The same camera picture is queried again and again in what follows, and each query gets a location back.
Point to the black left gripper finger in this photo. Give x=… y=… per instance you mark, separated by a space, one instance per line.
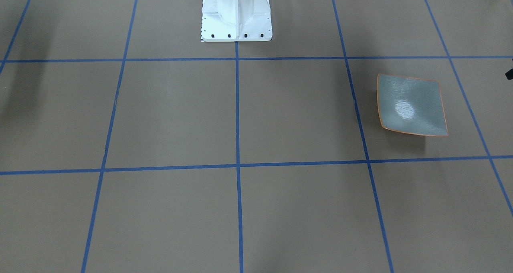
x=509 y=74

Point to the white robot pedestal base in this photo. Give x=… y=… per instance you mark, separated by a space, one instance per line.
x=236 y=21

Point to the grey square plate orange rim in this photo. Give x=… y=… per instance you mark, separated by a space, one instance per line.
x=411 y=106

